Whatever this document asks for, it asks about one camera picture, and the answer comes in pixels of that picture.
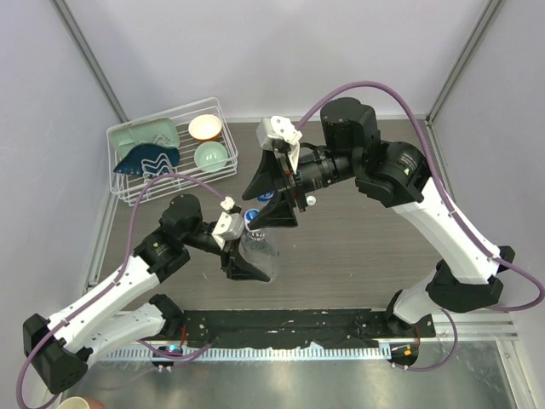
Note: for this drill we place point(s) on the clear unlabelled plastic bottle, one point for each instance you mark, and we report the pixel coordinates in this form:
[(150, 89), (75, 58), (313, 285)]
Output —
[(258, 249)]

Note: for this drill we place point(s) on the dark blue plate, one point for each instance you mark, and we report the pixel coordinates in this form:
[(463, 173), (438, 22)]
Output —
[(148, 160)]

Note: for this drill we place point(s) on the slotted cable duct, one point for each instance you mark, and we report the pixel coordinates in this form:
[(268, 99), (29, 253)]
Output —
[(138, 352)]

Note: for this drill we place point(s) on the mint green plate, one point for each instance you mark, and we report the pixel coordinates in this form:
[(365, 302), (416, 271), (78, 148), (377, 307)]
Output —
[(159, 131)]

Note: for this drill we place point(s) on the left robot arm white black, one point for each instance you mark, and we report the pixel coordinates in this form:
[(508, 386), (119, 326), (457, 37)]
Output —
[(62, 347)]

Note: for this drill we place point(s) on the mint green bowl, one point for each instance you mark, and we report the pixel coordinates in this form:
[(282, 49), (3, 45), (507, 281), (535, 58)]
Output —
[(210, 157)]

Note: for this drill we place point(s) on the cream cup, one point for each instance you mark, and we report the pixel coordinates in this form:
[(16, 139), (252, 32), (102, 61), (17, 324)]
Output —
[(74, 402)]

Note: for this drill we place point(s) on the blue labelled plastic bottle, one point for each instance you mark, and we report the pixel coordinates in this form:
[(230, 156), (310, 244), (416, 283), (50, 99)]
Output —
[(265, 197)]

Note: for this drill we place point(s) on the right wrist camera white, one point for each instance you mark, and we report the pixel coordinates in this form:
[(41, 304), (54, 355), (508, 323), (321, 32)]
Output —
[(280, 129)]

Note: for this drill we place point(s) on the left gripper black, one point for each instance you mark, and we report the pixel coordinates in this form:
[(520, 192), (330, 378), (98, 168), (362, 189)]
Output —
[(234, 264)]

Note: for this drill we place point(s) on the orange white bowl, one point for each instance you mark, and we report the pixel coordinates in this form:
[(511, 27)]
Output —
[(207, 127)]

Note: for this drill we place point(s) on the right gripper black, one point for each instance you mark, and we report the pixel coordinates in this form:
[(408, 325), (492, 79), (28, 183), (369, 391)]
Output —
[(266, 178)]

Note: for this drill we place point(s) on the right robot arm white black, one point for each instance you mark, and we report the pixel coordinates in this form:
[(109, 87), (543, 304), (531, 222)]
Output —
[(397, 175)]

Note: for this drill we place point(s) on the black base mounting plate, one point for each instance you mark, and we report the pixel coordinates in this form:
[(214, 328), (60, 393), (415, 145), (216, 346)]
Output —
[(289, 329)]

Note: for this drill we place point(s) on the white wire dish rack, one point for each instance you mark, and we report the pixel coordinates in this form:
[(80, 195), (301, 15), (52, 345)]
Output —
[(127, 188)]

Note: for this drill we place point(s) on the plain white bottle cap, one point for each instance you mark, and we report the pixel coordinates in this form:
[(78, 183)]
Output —
[(311, 200)]

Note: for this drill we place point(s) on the pink cup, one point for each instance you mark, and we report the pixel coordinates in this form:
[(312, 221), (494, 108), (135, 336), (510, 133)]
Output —
[(93, 403)]

